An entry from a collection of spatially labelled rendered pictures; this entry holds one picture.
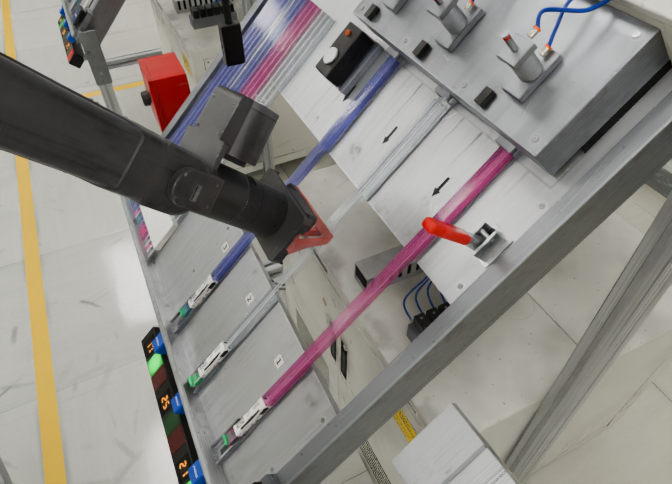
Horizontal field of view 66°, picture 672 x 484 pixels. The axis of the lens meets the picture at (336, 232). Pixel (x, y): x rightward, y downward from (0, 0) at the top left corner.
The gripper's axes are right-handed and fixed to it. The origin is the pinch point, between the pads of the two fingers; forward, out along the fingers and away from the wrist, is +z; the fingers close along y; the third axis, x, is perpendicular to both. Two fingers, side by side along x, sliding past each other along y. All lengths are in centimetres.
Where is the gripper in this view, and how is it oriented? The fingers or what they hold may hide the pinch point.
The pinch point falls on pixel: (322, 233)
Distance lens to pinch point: 64.9
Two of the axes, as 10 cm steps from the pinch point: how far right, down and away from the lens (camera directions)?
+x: -6.2, 7.3, 2.9
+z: 6.4, 2.7, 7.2
